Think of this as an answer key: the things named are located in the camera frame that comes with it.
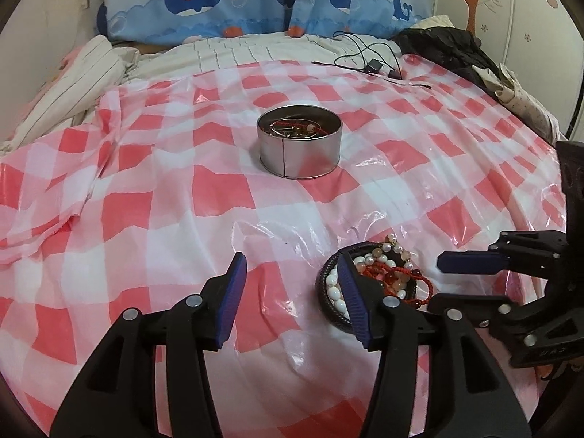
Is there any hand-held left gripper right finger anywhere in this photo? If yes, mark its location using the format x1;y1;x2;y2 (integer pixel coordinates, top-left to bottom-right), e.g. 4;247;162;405
338;252;532;438

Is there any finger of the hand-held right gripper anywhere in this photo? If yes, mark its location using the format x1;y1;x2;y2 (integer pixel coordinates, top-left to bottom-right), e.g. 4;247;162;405
426;293;553;335
437;230;569;279

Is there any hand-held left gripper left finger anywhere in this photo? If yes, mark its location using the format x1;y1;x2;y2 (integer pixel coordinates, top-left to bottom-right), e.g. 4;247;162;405
49;252;248;438

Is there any white pearl bracelet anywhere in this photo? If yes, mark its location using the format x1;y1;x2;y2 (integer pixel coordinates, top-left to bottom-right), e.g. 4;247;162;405
326;234;417;321

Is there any red agate bead bracelet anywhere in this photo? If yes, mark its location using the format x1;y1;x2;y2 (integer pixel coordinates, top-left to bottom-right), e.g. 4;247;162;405
358;255;434;313

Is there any round metal tin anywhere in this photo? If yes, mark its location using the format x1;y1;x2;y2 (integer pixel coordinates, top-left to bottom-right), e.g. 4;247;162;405
256;106;343;178

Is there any thin red string bracelet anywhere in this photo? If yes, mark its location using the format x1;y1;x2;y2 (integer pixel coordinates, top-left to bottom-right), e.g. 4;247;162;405
268;120;330;138

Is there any pink checkered plastic tablecloth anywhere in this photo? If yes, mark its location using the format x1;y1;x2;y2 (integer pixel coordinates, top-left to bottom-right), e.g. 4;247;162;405
0;55;576;438

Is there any beige cloth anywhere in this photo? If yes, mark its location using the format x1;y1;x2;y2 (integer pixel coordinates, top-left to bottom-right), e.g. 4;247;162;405
496;64;563;143

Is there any black jacket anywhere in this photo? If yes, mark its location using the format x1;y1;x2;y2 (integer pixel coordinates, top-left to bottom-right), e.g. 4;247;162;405
392;25;508;97

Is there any striped white bedsheet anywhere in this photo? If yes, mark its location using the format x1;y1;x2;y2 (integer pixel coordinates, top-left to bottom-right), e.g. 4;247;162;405
124;32;411;87

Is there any striped white quilt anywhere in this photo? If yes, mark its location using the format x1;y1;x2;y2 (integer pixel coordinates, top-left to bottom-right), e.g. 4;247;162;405
0;34;141;156

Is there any black cable with adapter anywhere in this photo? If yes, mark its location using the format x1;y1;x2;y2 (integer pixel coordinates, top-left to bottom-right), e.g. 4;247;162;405
312;31;433;91

